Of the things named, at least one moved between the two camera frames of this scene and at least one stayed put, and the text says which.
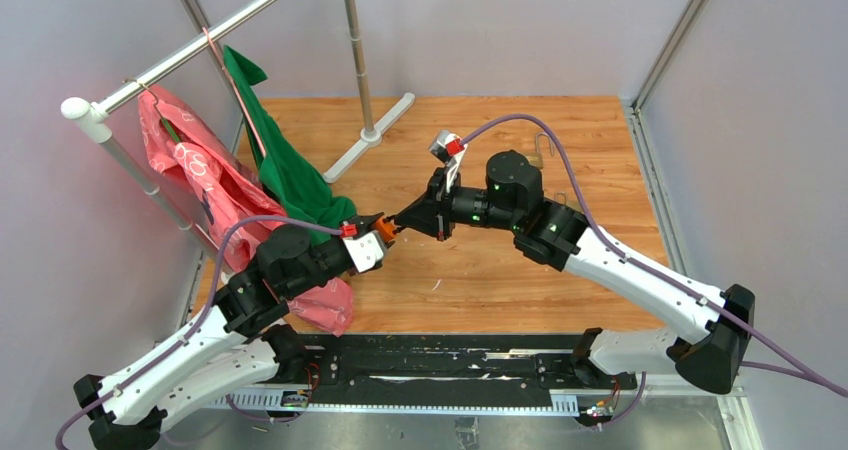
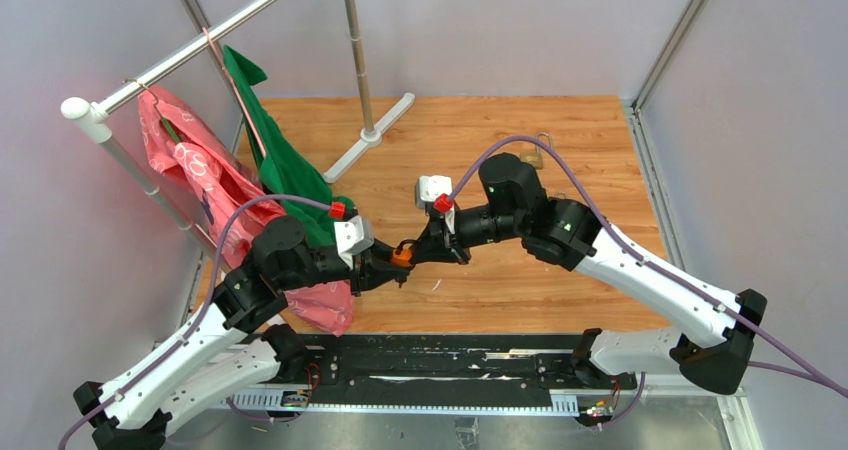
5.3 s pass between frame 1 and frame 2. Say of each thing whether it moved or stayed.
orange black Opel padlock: moved
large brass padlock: stayed
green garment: stayed
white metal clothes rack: stayed
